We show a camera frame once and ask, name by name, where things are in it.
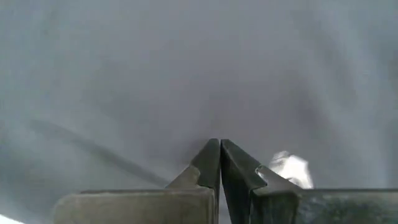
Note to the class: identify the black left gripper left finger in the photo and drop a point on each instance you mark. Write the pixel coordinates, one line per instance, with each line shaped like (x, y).
(140, 208)

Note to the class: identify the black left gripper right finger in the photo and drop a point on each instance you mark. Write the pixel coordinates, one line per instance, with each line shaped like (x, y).
(311, 208)

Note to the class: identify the dark grey garment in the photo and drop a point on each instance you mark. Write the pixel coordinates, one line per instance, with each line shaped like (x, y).
(155, 77)

